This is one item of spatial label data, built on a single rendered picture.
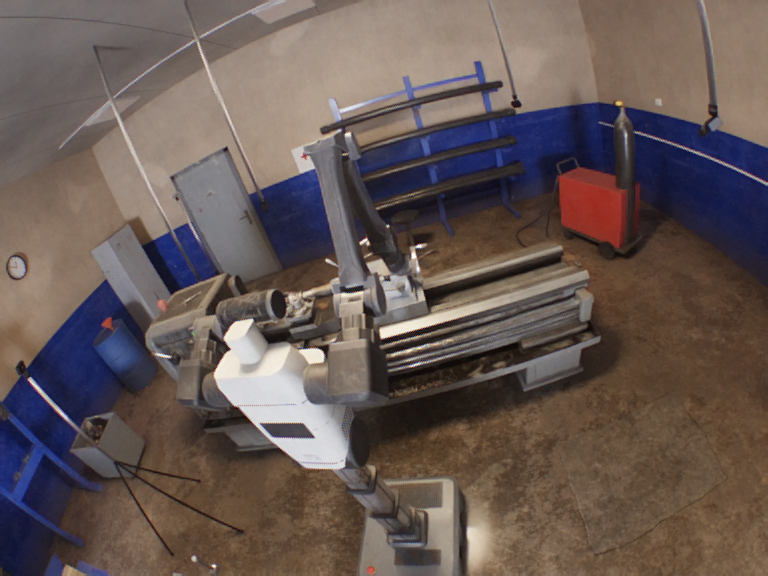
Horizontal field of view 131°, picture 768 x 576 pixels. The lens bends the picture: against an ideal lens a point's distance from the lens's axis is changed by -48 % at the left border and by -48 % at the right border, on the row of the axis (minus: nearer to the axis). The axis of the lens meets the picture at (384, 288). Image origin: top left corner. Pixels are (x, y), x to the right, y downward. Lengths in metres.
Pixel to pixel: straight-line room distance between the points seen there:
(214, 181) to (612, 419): 5.42
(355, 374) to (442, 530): 1.38
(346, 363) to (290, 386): 0.13
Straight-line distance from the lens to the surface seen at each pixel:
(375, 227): 0.98
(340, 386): 0.63
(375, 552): 1.94
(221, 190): 5.31
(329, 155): 0.74
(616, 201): 3.60
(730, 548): 2.49
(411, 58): 4.78
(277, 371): 0.67
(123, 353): 4.86
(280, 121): 4.87
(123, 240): 5.64
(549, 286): 2.06
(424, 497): 1.96
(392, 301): 1.94
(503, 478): 2.23
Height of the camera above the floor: 2.07
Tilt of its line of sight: 32 degrees down
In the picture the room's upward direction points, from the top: 20 degrees counter-clockwise
